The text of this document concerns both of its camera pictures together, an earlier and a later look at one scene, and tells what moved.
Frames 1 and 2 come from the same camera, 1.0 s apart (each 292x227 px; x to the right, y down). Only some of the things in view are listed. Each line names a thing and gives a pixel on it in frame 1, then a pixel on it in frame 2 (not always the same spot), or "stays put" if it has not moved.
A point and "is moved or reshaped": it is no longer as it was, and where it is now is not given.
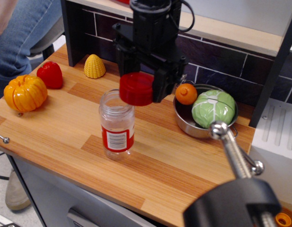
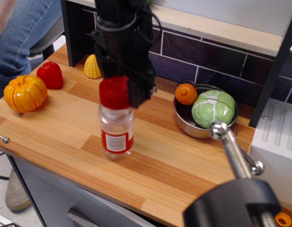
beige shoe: (16, 197) stays put
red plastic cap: (136, 88) is moved or reshaped
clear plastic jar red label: (117, 123) stays put
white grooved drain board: (276, 131) stays put
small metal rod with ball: (5, 140) stays put
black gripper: (169, 65) -> (128, 52)
